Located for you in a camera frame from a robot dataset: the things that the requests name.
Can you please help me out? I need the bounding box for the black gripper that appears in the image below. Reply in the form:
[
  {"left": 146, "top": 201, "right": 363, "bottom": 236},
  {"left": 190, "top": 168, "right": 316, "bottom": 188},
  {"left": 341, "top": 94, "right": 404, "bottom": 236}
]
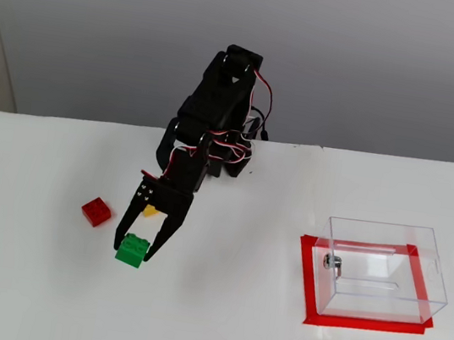
[{"left": 111, "top": 141, "right": 211, "bottom": 270}]

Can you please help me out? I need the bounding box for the green lego brick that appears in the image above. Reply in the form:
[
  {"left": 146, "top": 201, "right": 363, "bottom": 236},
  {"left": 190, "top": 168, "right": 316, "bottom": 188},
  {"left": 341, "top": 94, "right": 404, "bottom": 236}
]
[{"left": 113, "top": 231, "right": 153, "bottom": 271}]

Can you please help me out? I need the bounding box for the yellow lego brick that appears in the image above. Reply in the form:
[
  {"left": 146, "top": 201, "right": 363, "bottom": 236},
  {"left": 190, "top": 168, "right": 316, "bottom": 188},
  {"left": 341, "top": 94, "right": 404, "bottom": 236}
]
[{"left": 140, "top": 204, "right": 161, "bottom": 221}]

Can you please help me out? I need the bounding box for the red lego brick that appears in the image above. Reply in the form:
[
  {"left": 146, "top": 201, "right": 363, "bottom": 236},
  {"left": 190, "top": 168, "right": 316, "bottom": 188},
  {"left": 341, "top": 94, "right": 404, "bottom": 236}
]
[{"left": 78, "top": 195, "right": 116, "bottom": 230}]

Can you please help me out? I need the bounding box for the transparent acrylic box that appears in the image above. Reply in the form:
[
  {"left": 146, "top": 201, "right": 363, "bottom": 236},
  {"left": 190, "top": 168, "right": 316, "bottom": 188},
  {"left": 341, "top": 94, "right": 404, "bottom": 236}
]
[{"left": 302, "top": 209, "right": 454, "bottom": 336}]

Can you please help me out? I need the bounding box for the red tape square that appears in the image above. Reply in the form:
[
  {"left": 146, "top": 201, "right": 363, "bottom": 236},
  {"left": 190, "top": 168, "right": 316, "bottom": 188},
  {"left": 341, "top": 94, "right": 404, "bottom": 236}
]
[{"left": 287, "top": 228, "right": 446, "bottom": 340}]

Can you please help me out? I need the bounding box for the silver cam lock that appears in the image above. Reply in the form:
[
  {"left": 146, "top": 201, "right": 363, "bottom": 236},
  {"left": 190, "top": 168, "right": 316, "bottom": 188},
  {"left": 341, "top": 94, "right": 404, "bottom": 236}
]
[{"left": 321, "top": 252, "right": 346, "bottom": 278}]

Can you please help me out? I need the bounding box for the red white black servo cable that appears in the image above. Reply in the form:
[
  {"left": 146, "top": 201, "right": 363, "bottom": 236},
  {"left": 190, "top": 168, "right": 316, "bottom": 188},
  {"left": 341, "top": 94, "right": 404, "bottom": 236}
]
[
  {"left": 246, "top": 70, "right": 279, "bottom": 120},
  {"left": 139, "top": 118, "right": 257, "bottom": 195}
]

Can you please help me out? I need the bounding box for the black power cable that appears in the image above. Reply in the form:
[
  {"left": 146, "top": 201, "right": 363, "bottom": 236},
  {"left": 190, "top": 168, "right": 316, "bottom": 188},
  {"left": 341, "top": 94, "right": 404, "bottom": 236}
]
[{"left": 244, "top": 104, "right": 276, "bottom": 142}]

